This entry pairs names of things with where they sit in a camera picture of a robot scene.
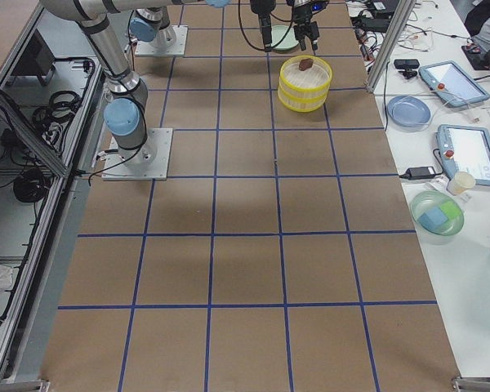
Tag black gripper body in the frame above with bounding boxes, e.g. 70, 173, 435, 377
287, 0, 329, 41
250, 0, 276, 51

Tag dark red bun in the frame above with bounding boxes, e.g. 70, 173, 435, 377
298, 58, 314, 71

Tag yellow bamboo steamer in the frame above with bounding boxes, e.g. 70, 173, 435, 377
278, 56, 333, 98
277, 87, 327, 113

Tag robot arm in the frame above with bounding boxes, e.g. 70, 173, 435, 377
128, 1, 328, 52
41, 1, 186, 164

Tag blue plate stack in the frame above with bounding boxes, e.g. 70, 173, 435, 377
386, 96, 431, 131

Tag light green plate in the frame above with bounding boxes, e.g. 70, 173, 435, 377
271, 25, 299, 51

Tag black webcam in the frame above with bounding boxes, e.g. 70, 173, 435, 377
394, 59, 420, 80

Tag upper teach pendant tablet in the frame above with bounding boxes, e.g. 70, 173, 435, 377
418, 60, 490, 107

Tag teach pendant tablet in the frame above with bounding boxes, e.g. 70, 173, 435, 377
436, 124, 490, 186
418, 60, 490, 107

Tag black power adapter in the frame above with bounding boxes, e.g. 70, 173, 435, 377
399, 166, 443, 180

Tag lower teach pendant tablet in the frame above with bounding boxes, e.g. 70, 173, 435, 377
436, 124, 490, 186

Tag paper cup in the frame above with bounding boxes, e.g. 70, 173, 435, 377
447, 171, 476, 196

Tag green bowl with blocks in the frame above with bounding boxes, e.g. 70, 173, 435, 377
410, 190, 465, 236

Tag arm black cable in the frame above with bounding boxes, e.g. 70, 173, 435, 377
236, 0, 267, 52

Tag aluminium frame post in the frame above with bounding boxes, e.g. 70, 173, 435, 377
366, 0, 416, 93

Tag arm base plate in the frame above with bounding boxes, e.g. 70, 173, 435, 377
136, 25, 189, 57
101, 128, 173, 180

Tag coiled black cables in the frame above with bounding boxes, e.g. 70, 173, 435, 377
11, 167, 50, 204

